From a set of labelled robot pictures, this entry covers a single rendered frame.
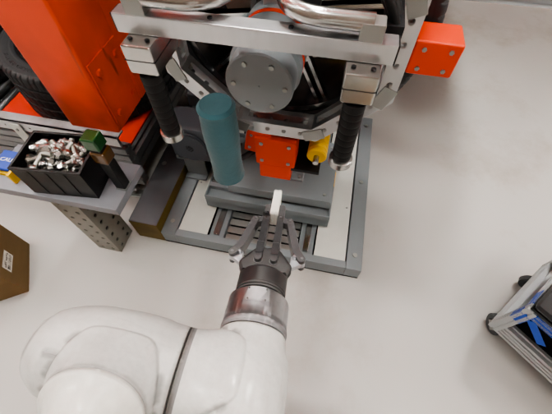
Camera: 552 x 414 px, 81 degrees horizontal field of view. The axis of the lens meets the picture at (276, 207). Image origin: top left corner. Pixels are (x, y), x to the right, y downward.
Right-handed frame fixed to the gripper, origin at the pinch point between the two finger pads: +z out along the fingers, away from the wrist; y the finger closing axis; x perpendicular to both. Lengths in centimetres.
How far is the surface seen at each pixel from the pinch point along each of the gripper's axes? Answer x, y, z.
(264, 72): -21.3, 4.1, 10.9
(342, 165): -7.7, -11.7, 4.9
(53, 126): 19, 87, 50
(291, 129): 0.7, -0.3, 31.6
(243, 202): 43, 17, 47
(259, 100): -15.4, 5.1, 12.6
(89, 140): -0.1, 46.9, 16.4
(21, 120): 18, 100, 52
